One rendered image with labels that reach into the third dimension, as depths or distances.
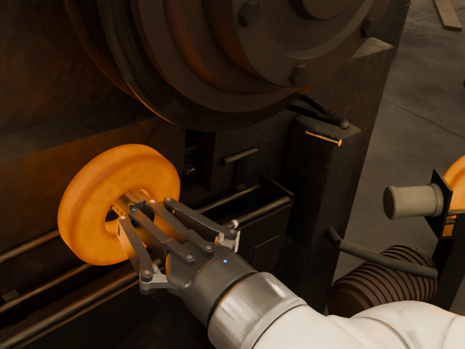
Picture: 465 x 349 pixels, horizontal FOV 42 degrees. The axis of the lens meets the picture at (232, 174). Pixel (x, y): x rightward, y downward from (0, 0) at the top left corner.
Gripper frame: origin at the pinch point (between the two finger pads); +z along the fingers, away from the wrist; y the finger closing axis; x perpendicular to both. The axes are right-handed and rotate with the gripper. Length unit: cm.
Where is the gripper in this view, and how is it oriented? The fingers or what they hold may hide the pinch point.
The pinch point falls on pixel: (123, 195)
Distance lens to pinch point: 72.3
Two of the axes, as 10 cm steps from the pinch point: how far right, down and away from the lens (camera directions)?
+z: -6.6, -5.1, 5.6
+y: 7.4, -3.0, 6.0
